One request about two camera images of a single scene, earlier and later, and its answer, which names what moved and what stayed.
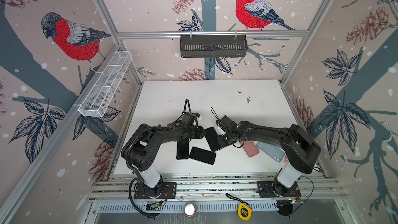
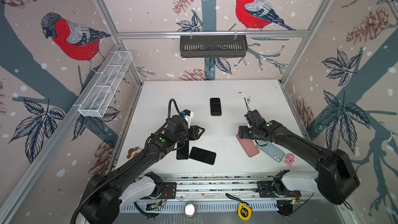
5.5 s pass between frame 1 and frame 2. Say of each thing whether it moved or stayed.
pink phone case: stayed
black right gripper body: moved
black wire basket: stayed
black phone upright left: stayed
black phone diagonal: moved
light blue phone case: stayed
